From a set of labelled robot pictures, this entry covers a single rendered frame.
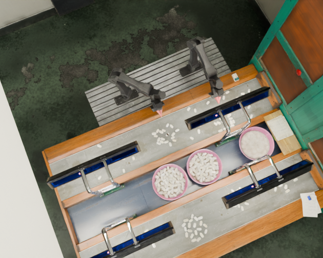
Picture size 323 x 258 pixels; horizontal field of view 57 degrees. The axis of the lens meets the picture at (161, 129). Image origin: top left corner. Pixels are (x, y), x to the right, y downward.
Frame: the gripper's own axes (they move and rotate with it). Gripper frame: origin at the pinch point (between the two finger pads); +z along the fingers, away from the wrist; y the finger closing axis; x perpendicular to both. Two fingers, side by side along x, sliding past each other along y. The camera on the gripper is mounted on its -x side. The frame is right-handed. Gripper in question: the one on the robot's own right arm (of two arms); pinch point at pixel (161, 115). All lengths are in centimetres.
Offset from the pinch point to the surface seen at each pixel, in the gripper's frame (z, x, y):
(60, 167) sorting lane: 9, 7, -85
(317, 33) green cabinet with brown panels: -34, -58, 91
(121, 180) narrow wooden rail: 30, -13, -46
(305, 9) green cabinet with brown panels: -47, -50, 91
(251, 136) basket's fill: 40, -16, 59
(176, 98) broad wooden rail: -2.4, 14.4, 17.8
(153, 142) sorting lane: 18.0, 0.2, -12.6
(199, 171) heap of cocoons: 45, -22, 10
